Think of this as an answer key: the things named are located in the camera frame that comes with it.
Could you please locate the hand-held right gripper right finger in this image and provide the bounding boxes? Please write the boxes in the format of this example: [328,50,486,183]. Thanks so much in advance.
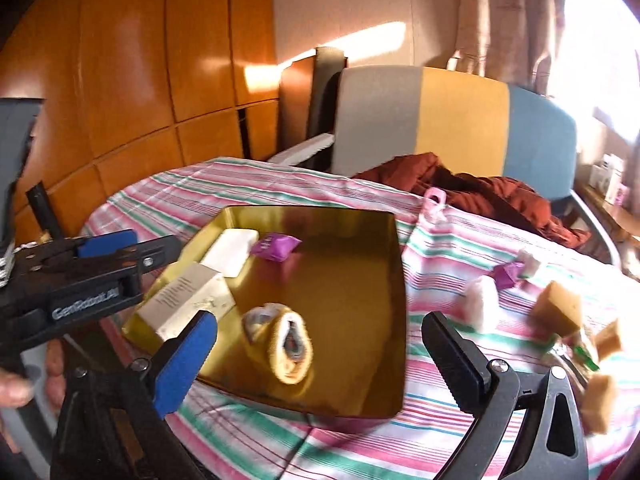
[421,311,591,480]

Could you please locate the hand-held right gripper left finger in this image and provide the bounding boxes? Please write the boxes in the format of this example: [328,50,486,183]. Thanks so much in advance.
[50,310,218,480]

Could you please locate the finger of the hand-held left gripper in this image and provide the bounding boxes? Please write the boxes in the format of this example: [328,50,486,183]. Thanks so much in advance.
[20,229,139,267]
[116,234,184,295]

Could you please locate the large yellow sponge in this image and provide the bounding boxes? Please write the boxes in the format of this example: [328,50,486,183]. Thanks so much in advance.
[530,280,585,338]

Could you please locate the gold tin box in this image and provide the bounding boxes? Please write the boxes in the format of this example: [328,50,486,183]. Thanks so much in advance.
[121,205,407,420]

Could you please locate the person's left hand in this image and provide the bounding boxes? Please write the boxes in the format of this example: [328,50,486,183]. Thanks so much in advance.
[0,342,68,411]

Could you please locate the cream cardboard box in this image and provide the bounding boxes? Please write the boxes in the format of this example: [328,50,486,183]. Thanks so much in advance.
[136,262,236,343]

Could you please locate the white plastic wad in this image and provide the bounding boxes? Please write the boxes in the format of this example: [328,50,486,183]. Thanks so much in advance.
[460,276,501,333]

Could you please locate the white soap bar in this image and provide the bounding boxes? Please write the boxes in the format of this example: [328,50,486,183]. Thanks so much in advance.
[200,228,260,278]

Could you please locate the rolled yellow sock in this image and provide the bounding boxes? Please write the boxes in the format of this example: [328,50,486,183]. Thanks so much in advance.
[241,302,315,386]

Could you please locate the striped blanket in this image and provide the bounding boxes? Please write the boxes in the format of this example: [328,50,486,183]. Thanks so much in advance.
[80,156,640,480]

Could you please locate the purple candy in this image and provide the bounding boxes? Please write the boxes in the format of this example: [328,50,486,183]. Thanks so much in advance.
[492,262,523,291]

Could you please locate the small white packet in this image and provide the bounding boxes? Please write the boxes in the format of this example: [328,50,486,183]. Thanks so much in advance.
[517,249,543,278]

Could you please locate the purple snack packet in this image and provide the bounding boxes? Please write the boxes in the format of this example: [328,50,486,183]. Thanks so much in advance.
[250,232,303,262]

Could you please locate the green-edged snack bar packet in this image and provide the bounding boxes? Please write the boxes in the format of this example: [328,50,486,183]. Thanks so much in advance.
[550,332,601,386]

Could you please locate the small yellow sponge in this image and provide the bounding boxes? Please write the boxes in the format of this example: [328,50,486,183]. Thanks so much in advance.
[580,372,621,436]
[592,317,626,361]

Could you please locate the pink clip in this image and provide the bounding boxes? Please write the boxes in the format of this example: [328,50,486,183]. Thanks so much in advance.
[424,187,447,221]

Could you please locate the red-brown jacket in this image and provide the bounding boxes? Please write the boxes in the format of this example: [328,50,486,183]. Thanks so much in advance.
[352,152,591,251]

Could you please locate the wooden wardrobe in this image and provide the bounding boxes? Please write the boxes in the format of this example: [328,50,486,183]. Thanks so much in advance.
[0,0,281,241]

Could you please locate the wooden side table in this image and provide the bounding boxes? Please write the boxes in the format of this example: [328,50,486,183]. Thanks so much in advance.
[575,180,640,281]

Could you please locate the grey yellow blue armchair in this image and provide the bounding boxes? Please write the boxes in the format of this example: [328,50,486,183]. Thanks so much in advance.
[267,65,623,271]

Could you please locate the white carton box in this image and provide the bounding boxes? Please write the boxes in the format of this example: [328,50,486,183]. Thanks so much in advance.
[590,154,626,202]

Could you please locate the beige patterned curtain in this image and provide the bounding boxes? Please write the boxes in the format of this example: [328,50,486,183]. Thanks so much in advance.
[450,0,571,96]

